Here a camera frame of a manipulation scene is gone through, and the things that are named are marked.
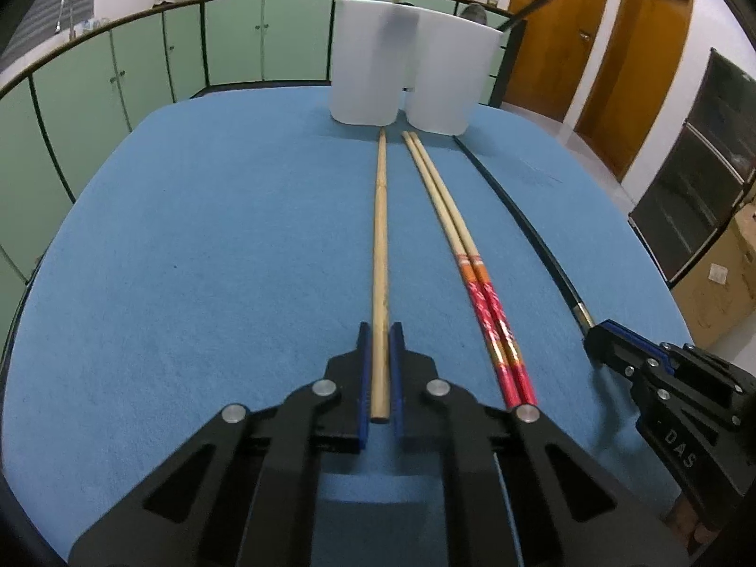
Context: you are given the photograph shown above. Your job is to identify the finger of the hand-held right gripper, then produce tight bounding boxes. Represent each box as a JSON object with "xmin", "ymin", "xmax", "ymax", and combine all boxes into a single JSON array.
[
  {"xmin": 584, "ymin": 326, "xmax": 677, "ymax": 394},
  {"xmin": 599, "ymin": 319, "xmax": 745, "ymax": 394}
]

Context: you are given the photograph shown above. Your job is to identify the person's right hand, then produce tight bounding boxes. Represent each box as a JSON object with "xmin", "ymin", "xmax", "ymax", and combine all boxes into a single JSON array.
[{"xmin": 661, "ymin": 493, "xmax": 710, "ymax": 550}]

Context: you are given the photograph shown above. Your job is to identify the black glass-door cabinet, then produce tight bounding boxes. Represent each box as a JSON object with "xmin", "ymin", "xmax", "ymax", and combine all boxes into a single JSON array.
[{"xmin": 629, "ymin": 50, "xmax": 756, "ymax": 290}]

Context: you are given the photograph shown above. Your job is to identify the wooden door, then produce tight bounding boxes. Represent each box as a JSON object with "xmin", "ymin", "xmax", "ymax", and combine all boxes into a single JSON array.
[
  {"xmin": 576, "ymin": 0, "xmax": 695, "ymax": 181},
  {"xmin": 502, "ymin": 0, "xmax": 615, "ymax": 122}
]

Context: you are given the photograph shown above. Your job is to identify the cardboard box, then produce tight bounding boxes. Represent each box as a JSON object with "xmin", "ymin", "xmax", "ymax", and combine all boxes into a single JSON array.
[{"xmin": 673, "ymin": 204, "xmax": 756, "ymax": 349}]

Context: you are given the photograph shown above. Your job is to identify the grey window blind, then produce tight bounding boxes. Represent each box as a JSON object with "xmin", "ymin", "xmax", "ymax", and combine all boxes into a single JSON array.
[{"xmin": 0, "ymin": 0, "xmax": 98, "ymax": 66}]

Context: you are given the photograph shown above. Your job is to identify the plain wooden chopstick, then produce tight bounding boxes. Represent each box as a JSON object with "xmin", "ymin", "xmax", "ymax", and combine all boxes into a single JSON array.
[{"xmin": 369, "ymin": 129, "xmax": 392, "ymax": 423}]

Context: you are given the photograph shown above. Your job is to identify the white two-compartment utensil holder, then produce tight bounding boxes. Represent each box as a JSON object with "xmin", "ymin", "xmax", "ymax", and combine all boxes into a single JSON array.
[{"xmin": 327, "ymin": 0, "xmax": 506, "ymax": 136}]

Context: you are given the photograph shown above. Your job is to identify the orange-banded red wooden chopstick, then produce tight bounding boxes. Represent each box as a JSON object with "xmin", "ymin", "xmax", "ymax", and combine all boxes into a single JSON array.
[
  {"xmin": 409, "ymin": 133, "xmax": 540, "ymax": 408},
  {"xmin": 402, "ymin": 131, "xmax": 524, "ymax": 411}
]

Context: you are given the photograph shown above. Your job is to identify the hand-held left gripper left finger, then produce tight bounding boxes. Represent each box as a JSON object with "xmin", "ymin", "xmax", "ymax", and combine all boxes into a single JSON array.
[{"xmin": 68, "ymin": 322, "xmax": 373, "ymax": 567}]

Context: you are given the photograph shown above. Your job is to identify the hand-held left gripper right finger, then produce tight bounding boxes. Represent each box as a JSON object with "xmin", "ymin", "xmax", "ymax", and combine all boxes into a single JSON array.
[{"xmin": 388, "ymin": 322, "xmax": 692, "ymax": 567}]

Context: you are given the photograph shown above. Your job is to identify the blue table mat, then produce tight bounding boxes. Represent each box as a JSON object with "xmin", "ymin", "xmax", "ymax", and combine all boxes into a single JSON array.
[{"xmin": 0, "ymin": 86, "xmax": 695, "ymax": 567}]

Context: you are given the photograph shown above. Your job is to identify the green base cabinets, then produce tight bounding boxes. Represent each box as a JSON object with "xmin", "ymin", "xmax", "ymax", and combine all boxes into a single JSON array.
[{"xmin": 0, "ymin": 0, "xmax": 515, "ymax": 332}]

